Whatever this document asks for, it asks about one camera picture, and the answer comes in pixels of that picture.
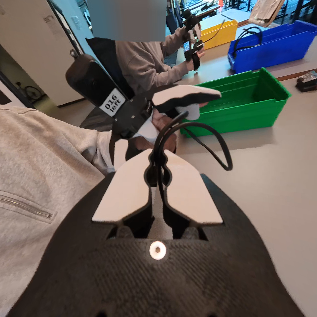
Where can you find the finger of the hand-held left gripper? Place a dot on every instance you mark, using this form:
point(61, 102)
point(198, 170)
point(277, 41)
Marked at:
point(192, 111)
point(183, 93)

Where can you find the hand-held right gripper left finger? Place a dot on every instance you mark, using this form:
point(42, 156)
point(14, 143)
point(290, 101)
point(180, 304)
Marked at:
point(123, 193)

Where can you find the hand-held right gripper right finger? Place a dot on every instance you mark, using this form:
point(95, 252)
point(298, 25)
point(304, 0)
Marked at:
point(190, 195)

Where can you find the green plastic bin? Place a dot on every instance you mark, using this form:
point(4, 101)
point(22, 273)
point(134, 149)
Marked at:
point(247, 116)

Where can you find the person's left forearm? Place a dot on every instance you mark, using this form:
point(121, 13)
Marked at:
point(62, 148)

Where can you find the grey desk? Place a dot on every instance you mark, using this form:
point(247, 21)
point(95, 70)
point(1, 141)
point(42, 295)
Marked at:
point(272, 198)
point(213, 62)

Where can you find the person's left hand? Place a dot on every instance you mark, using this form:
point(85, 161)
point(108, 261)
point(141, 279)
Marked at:
point(170, 142)

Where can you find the bicycle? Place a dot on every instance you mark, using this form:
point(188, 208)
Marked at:
point(32, 93)

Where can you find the yellow plastic bin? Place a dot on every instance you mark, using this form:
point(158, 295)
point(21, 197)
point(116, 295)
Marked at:
point(218, 37)

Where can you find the white door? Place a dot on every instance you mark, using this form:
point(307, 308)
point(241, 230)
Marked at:
point(29, 49)

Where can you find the blue plastic bin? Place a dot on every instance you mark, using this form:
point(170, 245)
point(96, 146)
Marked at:
point(272, 54)

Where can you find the person's grey sweatshirt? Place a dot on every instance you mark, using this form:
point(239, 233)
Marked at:
point(24, 235)

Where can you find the brown paper bag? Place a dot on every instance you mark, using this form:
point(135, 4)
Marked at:
point(265, 12)

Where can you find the black battery charger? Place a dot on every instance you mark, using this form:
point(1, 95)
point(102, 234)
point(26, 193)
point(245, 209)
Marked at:
point(307, 83)

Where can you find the wall switch plate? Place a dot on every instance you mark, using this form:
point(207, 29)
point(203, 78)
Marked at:
point(75, 22)

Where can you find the black handheld camera rig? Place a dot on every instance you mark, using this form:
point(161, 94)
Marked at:
point(189, 23)

